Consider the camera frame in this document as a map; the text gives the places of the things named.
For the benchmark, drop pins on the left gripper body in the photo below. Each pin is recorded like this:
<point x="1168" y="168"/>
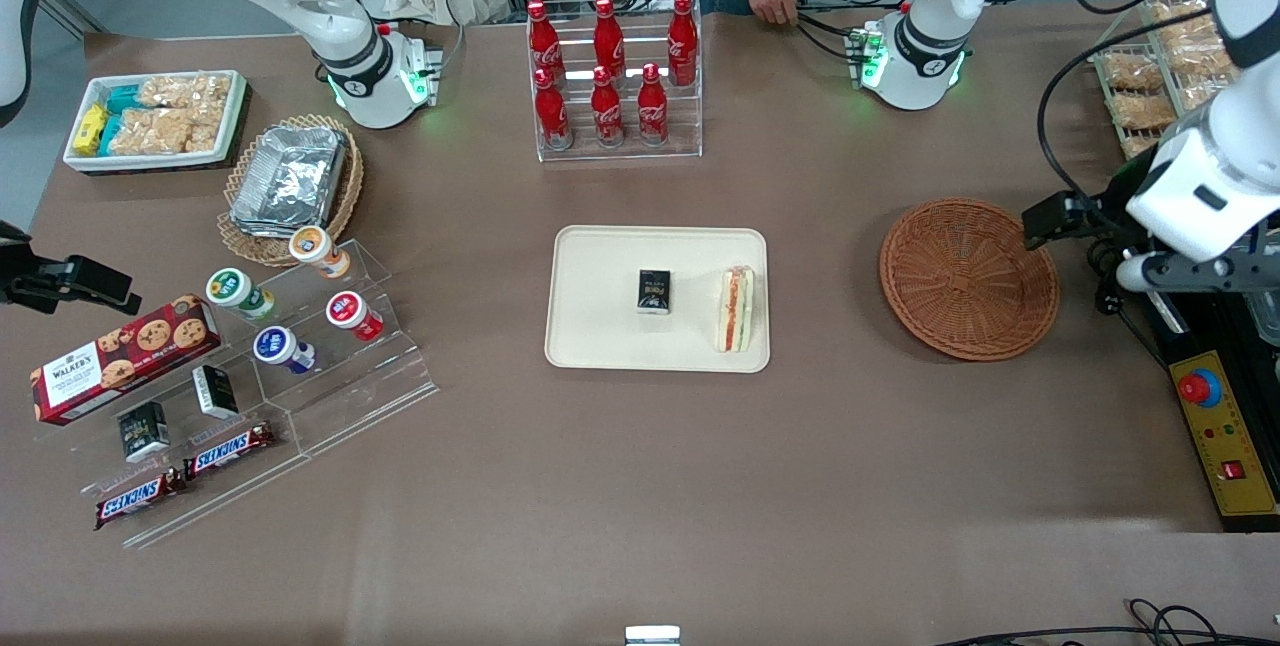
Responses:
<point x="1103" y="212"/>

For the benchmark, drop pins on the red lid cup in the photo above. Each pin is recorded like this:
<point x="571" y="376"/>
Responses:
<point x="348" y="311"/>

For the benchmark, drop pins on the red emergency stop button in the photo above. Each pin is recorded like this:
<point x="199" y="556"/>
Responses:
<point x="1200" y="387"/>

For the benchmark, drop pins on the triangular sandwich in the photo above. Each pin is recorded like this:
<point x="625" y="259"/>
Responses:
<point x="735" y="311"/>

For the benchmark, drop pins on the yellow snack packet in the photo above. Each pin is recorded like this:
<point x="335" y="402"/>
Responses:
<point x="91" y="129"/>

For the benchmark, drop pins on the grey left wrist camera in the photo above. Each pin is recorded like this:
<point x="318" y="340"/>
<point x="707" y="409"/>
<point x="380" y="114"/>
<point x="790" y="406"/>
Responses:
<point x="1200" y="272"/>

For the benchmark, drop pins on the small black box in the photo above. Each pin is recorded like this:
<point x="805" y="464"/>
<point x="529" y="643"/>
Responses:
<point x="215" y="391"/>
<point x="143" y="431"/>
<point x="654" y="291"/>

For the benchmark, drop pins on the bagged snack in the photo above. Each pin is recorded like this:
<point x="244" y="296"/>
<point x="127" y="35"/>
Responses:
<point x="1197" y="92"/>
<point x="1140" y="111"/>
<point x="1135" y="73"/>
<point x="1192" y="36"/>

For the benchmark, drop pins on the brown round wicker basket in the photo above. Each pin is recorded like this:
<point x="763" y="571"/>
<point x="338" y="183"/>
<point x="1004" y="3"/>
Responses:
<point x="965" y="281"/>

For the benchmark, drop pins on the yellow emergency stop box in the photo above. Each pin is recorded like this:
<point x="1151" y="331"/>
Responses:
<point x="1235" y="446"/>

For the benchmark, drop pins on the stack of foil containers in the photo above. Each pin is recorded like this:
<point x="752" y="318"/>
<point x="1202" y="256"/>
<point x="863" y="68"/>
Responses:
<point x="290" y="176"/>

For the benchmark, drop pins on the black countertop appliance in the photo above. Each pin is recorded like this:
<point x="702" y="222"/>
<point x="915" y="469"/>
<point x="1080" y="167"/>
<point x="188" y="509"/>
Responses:
<point x="1215" y="326"/>

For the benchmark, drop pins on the clear acrylic stepped display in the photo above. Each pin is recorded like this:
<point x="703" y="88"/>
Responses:
<point x="350" y="396"/>

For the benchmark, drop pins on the rice cracker bag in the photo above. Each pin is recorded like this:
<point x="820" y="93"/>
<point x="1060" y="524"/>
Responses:
<point x="150" y="131"/>
<point x="185" y="92"/>

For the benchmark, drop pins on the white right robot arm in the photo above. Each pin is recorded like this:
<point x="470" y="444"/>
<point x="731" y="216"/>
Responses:
<point x="340" y="26"/>

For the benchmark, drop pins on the blue lid cup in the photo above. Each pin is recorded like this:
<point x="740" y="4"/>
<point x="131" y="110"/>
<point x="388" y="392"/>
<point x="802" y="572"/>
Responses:
<point x="277" y="346"/>

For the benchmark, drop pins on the orange lid cup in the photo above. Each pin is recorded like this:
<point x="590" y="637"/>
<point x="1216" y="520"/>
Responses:
<point x="315" y="248"/>

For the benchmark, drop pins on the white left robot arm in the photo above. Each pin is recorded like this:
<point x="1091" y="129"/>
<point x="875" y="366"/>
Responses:
<point x="935" y="46"/>

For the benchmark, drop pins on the Snickers bar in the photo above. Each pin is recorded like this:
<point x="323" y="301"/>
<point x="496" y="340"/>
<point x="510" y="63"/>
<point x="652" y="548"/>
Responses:
<point x="140" y="498"/>
<point x="228" y="450"/>

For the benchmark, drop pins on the teal snack packet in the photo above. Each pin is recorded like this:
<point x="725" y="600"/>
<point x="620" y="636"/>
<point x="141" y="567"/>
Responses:
<point x="124" y="99"/>
<point x="109" y="134"/>

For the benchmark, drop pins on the white rectangular snack tray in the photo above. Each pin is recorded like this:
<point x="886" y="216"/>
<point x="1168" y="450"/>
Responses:
<point x="150" y="161"/>

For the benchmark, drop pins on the red cola bottle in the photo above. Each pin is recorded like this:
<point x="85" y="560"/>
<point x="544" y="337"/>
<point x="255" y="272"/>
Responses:
<point x="609" y="36"/>
<point x="545" y="41"/>
<point x="552" y="116"/>
<point x="607" y="114"/>
<point x="652" y="112"/>
<point x="682" y="41"/>

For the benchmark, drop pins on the clear acrylic bottle rack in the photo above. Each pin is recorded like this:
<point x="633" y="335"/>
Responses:
<point x="685" y="136"/>

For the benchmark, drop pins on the clear glass container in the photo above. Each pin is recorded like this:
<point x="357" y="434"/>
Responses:
<point x="1265" y="316"/>

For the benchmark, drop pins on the green lid cup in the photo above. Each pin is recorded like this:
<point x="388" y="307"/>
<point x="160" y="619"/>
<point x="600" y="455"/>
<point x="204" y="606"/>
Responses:
<point x="232" y="288"/>

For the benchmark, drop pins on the cream plastic tray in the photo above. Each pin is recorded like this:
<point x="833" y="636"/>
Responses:
<point x="600" y="326"/>

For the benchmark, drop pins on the red Walkers cookie box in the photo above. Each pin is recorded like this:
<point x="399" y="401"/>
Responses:
<point x="120" y="361"/>

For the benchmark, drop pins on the light woven wicker basket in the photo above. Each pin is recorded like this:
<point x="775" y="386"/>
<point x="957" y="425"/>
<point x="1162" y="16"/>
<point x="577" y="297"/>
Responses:
<point x="345" y="196"/>

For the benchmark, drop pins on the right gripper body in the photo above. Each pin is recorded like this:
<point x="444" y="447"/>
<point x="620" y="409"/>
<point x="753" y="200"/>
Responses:
<point x="22" y="278"/>

